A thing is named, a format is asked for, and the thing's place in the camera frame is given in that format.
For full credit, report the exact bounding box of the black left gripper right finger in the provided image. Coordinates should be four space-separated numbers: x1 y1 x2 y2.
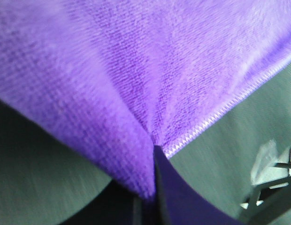
154 145 239 225

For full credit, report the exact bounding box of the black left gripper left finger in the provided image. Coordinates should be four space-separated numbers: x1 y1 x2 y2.
132 197 157 225

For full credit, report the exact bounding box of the purple microfiber towel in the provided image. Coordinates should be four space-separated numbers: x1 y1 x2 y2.
0 0 291 199

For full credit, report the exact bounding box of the clear tape piece right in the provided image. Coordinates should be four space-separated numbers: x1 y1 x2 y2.
250 140 289 186

